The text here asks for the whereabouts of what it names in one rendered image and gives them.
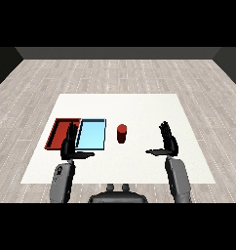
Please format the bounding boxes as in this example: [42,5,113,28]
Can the red shallow open box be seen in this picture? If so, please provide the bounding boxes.
[44,117,82,151]

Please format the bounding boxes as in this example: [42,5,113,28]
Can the dark grey robot body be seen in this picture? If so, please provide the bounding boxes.
[87,184,149,204]

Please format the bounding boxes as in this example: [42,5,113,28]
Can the red can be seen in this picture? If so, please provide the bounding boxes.
[116,123,129,145]

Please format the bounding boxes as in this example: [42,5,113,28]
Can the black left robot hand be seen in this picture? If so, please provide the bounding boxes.
[59,121,96,161]

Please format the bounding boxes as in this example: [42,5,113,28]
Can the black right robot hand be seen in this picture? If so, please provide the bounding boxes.
[145,120,179,157]

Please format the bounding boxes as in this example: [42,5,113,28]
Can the light blue shallow open box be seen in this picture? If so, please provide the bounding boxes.
[74,118,107,151]

